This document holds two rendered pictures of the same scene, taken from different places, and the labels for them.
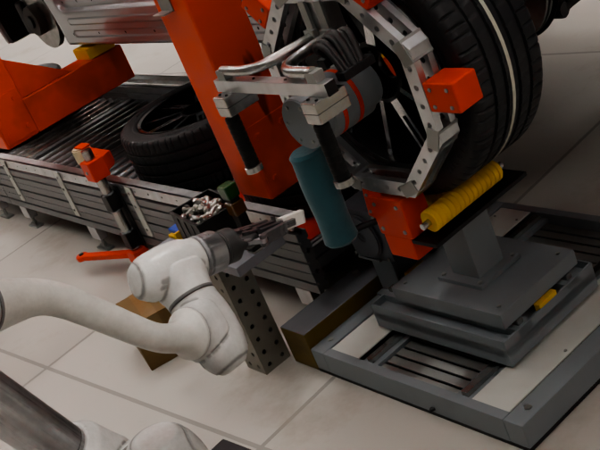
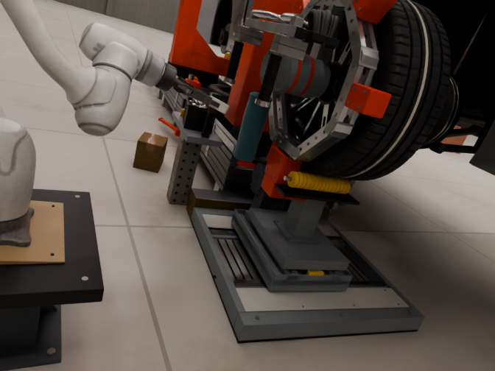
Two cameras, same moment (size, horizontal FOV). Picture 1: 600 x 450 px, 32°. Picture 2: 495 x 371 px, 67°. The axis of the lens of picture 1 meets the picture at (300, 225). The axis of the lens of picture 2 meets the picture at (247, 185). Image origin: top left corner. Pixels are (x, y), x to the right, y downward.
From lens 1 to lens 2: 1.21 m
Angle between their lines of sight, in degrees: 5
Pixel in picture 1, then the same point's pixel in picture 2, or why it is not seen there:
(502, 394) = (251, 299)
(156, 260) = (107, 30)
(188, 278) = (116, 57)
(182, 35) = not seen: hidden behind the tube
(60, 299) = not seen: outside the picture
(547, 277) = (325, 263)
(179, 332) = (68, 70)
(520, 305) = (300, 263)
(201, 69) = not seen: hidden behind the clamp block
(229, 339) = (101, 108)
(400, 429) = (191, 272)
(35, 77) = (202, 46)
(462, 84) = (378, 96)
